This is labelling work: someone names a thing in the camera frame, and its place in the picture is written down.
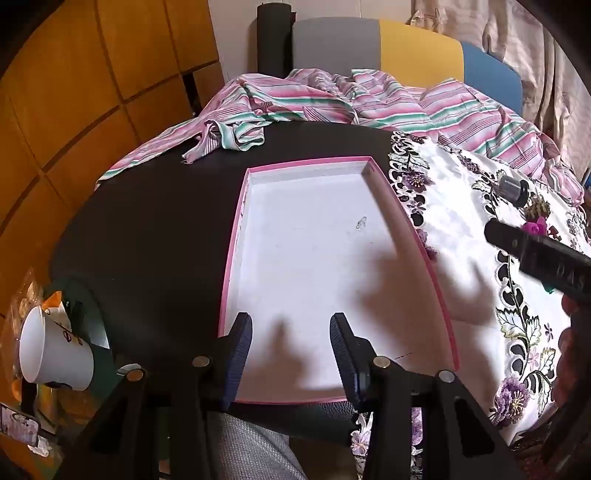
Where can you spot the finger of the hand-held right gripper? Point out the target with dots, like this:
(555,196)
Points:
(508,235)

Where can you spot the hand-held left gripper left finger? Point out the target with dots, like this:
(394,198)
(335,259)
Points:
(238,355)

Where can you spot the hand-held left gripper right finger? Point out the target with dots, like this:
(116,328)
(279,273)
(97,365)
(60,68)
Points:
(346,360)

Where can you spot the pink rimmed white tray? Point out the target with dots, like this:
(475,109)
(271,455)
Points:
(300,254)

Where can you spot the person's right hand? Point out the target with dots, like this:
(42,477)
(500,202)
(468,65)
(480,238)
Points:
(577,355)

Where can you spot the purple plastic funnel toy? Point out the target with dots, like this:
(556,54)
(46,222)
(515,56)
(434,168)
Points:
(535,227)

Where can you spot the black brush with clear cap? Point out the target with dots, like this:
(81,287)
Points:
(512,187)

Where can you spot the white floral embroidered tablecloth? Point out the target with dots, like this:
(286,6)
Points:
(461,194)

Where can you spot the person's grey trousered leg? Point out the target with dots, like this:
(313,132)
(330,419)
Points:
(254,447)

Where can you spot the pink green striped cloth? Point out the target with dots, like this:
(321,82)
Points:
(415,115)

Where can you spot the white paper cup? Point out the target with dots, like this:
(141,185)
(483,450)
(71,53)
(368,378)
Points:
(55,350)

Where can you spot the beige patterned curtain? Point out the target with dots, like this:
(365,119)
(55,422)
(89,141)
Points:
(531,46)

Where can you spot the grey yellow blue chair back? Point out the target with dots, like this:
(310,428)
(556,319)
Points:
(415,46)

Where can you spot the clear plastic snack bag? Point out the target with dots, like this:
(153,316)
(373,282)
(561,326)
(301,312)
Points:
(25,295)

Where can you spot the printed photo leaflet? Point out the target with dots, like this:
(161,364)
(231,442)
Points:
(18,424)

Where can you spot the wooden panelled wardrobe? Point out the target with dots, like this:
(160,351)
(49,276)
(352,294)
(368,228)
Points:
(69,115)

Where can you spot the black upright post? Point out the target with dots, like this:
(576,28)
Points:
(273,41)

